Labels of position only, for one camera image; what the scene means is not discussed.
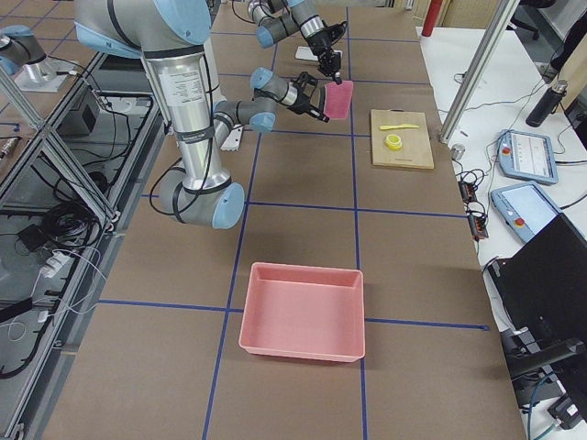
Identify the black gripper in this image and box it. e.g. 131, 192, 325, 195
307, 31, 342, 85
289, 71, 329, 122

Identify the pink and grey cloth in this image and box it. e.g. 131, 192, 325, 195
321, 81, 354, 120

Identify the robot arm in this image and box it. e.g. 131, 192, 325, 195
74, 1, 328, 229
247, 0, 347, 84

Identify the black water bottle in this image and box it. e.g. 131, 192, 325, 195
526, 80, 569, 127

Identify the yellow lemon slice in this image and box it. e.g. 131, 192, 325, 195
384, 134, 403, 151

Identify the yellow plastic knife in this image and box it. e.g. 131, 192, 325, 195
379, 123, 420, 131

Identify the bamboo cutting board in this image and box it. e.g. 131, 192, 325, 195
371, 109, 435, 170

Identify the red cylinder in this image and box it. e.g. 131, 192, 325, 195
421, 0, 443, 37

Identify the small metal cylinder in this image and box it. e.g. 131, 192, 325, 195
450, 143, 465, 161

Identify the pink plastic bin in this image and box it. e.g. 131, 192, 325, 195
238, 262, 366, 362

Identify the blue teach pendant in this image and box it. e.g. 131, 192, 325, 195
490, 181, 562, 243
497, 130, 559, 185

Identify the black computer monitor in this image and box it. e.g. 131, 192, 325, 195
489, 214, 586, 341

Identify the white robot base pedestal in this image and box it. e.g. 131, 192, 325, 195
220, 126, 243, 151

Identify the aluminium frame post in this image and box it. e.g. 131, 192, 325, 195
438, 0, 520, 144

